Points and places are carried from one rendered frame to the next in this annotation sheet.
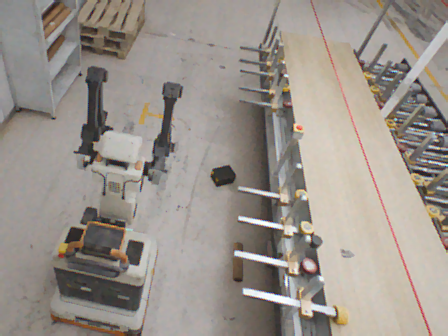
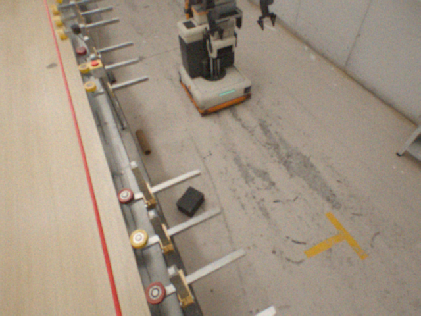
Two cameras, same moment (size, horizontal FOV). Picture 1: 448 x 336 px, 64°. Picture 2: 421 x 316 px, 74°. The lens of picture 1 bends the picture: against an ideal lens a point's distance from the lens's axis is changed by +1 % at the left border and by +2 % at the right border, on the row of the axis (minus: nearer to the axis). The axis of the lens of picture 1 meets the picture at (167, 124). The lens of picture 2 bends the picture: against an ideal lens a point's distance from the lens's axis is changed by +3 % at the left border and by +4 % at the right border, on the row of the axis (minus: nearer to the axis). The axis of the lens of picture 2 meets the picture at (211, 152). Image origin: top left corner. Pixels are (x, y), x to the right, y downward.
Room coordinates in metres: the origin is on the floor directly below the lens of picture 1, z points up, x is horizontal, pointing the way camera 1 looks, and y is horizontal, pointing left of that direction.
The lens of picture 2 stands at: (3.34, -0.93, 2.12)
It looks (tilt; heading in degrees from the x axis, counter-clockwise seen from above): 52 degrees down; 155
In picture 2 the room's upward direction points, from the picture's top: 4 degrees counter-clockwise
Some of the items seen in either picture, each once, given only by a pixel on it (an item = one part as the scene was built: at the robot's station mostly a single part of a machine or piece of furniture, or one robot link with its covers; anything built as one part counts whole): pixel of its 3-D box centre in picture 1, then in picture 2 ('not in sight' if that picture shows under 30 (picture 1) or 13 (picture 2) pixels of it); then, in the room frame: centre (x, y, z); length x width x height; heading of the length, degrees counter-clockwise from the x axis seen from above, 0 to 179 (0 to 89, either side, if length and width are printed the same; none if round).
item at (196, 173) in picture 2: (263, 104); (164, 186); (2.50, -0.83, 0.83); 0.43 x 0.03 x 0.04; 87
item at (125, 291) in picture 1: (105, 260); (208, 43); (0.97, 0.25, 0.59); 0.55 x 0.34 x 0.83; 86
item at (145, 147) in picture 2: (238, 261); (143, 141); (1.39, -0.76, 0.04); 0.30 x 0.08 x 0.08; 177
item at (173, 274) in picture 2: (274, 64); (181, 288); (3.03, -0.96, 0.94); 0.04 x 0.04 x 0.48; 87
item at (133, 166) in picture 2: (277, 96); (145, 191); (2.53, -0.93, 0.92); 0.04 x 0.04 x 0.48; 87
